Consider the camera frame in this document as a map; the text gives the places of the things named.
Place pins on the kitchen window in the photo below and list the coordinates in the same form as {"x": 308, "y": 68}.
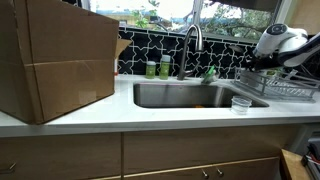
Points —
{"x": 173, "y": 13}

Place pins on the small green pink plant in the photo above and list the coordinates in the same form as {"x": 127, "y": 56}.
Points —
{"x": 273, "y": 71}

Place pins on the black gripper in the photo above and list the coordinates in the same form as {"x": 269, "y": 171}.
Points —
{"x": 265, "y": 62}

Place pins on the clear plastic container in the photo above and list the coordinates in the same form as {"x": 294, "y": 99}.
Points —
{"x": 240, "y": 105}

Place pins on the light wooden box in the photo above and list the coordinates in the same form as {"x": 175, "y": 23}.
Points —
{"x": 293, "y": 166}

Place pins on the round metal cabinet knob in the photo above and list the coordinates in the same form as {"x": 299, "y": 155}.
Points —
{"x": 205, "y": 173}
{"x": 219, "y": 172}

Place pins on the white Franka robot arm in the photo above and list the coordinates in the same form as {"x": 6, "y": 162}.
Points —
{"x": 283, "y": 40}

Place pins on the short green soap bottle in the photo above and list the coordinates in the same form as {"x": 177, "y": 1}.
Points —
{"x": 150, "y": 70}

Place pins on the green dish brush holder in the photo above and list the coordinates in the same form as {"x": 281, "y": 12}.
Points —
{"x": 210, "y": 75}

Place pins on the narrow wooden cabinet drawer front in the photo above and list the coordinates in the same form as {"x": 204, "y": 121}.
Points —
{"x": 60, "y": 156}

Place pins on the curved steel kitchen faucet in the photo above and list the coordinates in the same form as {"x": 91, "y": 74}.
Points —
{"x": 186, "y": 50}

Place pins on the stainless steel sink basin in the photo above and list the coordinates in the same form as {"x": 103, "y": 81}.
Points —
{"x": 173, "y": 95}

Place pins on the wide wooden cabinet drawer front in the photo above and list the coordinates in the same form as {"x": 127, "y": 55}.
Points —
{"x": 206, "y": 148}

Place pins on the tall green soap bottle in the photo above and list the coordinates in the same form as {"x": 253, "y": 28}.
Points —
{"x": 164, "y": 67}

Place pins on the large brown cardboard box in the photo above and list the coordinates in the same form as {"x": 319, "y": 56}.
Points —
{"x": 66, "y": 53}

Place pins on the wooden cabinet door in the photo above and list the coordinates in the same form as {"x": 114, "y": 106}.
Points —
{"x": 246, "y": 170}

